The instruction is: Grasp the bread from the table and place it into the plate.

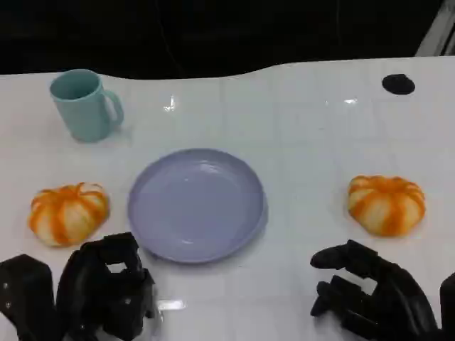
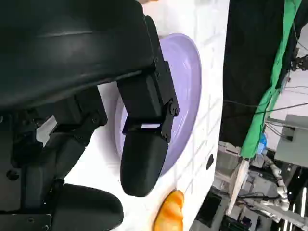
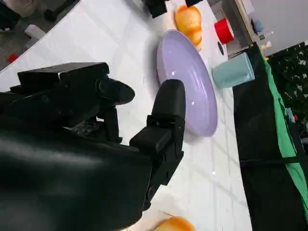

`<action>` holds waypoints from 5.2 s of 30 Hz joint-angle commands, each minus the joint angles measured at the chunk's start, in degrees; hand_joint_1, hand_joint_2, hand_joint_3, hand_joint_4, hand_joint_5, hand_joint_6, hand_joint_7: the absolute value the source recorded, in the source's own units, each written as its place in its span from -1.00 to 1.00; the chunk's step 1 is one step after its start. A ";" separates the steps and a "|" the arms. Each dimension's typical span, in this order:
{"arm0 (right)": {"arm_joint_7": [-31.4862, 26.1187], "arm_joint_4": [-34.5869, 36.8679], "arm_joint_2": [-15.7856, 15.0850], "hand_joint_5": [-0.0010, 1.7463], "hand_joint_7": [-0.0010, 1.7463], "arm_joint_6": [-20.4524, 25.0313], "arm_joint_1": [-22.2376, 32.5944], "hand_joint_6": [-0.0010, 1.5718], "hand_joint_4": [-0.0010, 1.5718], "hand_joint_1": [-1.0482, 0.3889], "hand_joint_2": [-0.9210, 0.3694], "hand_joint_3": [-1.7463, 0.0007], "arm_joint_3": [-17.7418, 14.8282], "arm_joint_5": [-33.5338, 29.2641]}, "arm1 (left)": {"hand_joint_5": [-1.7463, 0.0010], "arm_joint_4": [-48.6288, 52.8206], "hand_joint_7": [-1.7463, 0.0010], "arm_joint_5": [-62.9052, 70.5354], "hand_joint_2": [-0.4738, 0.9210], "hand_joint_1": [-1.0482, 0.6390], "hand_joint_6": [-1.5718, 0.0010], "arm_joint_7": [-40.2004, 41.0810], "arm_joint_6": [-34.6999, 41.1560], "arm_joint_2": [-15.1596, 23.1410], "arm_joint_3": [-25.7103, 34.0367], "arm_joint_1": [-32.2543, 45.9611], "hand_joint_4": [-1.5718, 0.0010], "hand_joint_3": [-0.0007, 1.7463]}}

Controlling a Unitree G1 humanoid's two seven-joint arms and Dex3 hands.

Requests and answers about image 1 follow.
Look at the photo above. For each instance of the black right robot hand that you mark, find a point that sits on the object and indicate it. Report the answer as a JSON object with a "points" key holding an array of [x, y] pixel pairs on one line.
{"points": [[384, 298]]}

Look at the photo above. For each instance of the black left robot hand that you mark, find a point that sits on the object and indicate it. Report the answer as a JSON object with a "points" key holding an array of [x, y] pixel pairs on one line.
{"points": [[103, 298]]}

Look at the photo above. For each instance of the orange and white bread roll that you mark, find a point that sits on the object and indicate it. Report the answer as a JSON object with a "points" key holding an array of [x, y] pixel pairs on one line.
{"points": [[385, 207], [67, 216]]}

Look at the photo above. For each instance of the lilac plate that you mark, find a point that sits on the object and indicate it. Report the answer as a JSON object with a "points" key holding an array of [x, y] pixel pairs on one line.
{"points": [[195, 209]]}

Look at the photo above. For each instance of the pale green mug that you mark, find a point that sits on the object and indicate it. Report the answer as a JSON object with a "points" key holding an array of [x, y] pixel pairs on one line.
{"points": [[83, 113]]}

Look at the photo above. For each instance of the black round table grommet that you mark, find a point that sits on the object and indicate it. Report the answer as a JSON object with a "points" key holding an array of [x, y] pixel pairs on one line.
{"points": [[398, 84]]}

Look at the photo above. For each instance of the black backdrop cloth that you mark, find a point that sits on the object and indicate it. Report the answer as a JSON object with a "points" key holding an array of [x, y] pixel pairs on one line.
{"points": [[213, 32]]}

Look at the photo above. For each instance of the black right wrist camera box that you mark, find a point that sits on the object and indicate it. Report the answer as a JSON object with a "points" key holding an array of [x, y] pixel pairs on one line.
{"points": [[448, 302]]}

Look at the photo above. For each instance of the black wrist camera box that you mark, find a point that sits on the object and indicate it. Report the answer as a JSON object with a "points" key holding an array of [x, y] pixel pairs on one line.
{"points": [[25, 295], [448, 302]]}

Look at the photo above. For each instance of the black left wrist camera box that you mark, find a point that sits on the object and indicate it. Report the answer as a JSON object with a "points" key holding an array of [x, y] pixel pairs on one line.
{"points": [[25, 295]]}

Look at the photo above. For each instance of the silver aluminium frame profile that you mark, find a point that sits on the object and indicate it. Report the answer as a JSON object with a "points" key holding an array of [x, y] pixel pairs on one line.
{"points": [[439, 30]]}

